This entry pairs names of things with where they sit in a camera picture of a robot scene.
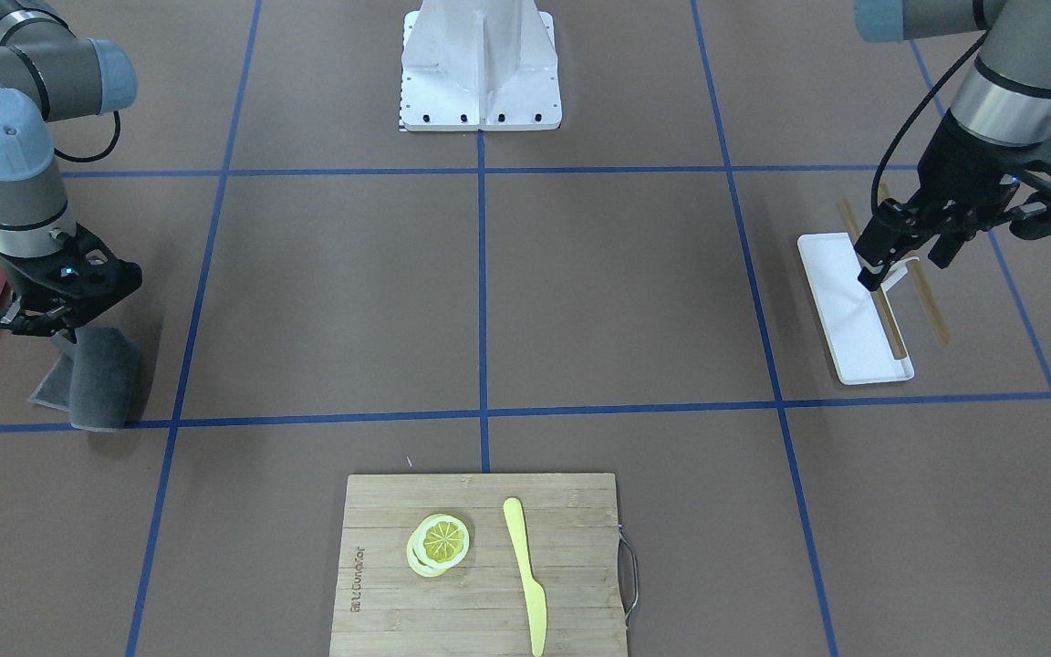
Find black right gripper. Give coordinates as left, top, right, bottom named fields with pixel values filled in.
left=0, top=225, right=142, bottom=348

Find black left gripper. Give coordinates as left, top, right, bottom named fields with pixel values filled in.
left=854, top=112, right=1025, bottom=292

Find grey cleaning cloth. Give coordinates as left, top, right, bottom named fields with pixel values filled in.
left=28, top=326, right=140, bottom=433

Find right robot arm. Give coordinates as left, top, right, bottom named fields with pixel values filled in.
left=0, top=1, right=142, bottom=342

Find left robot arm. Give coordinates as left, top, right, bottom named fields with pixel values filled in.
left=854, top=1, right=1051, bottom=291

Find white rectangular tray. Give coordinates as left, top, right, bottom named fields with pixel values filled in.
left=797, top=233, right=916, bottom=386

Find wooden cutting board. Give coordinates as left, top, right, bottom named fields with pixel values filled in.
left=329, top=473, right=628, bottom=656

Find yellow lemon slice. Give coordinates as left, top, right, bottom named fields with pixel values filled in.
left=406, top=513, right=471, bottom=578

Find yellow plastic knife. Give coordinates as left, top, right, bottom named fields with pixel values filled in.
left=502, top=496, right=549, bottom=656

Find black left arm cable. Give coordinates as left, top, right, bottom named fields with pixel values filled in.
left=870, top=32, right=987, bottom=215

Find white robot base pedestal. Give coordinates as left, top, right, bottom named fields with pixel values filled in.
left=398, top=1, right=563, bottom=132

